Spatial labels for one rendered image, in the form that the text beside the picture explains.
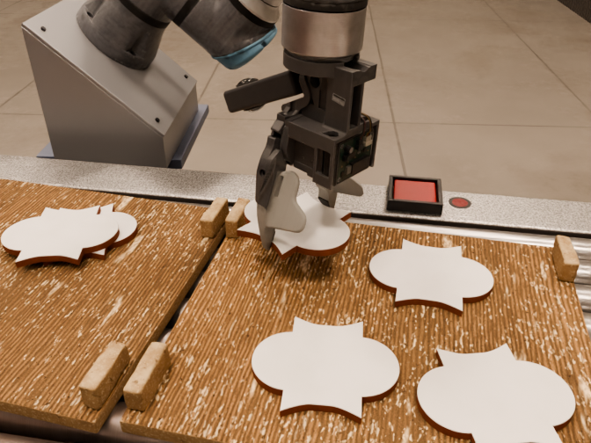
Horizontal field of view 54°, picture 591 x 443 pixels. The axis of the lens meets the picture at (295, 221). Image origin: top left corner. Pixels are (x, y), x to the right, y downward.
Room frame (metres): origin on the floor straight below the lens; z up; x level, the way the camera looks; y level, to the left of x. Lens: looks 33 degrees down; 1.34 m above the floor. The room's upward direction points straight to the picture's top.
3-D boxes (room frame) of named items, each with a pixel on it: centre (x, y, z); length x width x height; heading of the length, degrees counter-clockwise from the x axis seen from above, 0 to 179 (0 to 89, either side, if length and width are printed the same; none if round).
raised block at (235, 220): (0.62, 0.07, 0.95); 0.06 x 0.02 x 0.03; 167
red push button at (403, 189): (0.72, -0.17, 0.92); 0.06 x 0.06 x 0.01; 80
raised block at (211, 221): (0.62, 0.10, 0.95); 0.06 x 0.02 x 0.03; 165
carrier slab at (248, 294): (0.44, -0.09, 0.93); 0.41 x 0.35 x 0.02; 77
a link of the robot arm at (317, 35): (0.54, -0.03, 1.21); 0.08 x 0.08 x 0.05
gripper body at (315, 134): (0.53, -0.03, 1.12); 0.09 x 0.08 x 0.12; 48
